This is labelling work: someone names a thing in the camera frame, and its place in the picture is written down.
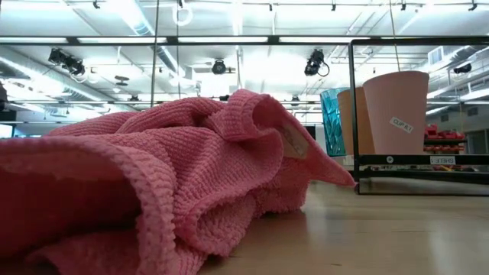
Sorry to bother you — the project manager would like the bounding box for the orange plastic cup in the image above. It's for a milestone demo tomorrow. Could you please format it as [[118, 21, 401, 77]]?
[[336, 86, 377, 156]]

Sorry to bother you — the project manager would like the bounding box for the tall teal faceted plastic cup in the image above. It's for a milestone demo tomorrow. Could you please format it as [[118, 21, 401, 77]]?
[[319, 86, 351, 158]]

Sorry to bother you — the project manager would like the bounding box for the black aluminium rig frame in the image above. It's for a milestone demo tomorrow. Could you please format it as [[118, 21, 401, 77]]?
[[0, 0, 352, 110]]

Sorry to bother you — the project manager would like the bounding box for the red storage bins rack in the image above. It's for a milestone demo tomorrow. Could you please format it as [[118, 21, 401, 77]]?
[[423, 123, 467, 154]]

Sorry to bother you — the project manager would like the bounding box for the black frame shelf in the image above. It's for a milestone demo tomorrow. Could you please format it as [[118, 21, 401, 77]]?
[[348, 36, 489, 197]]

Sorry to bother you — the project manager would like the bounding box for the white ring lamp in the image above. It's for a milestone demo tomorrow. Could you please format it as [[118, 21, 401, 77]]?
[[172, 2, 194, 28]]

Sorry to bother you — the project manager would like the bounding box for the pink plastic cup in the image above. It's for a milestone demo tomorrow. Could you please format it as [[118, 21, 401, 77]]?
[[361, 70, 431, 156]]

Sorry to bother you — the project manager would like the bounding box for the pink microfibre cloth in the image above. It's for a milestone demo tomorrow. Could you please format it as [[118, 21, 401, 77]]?
[[0, 88, 358, 275]]

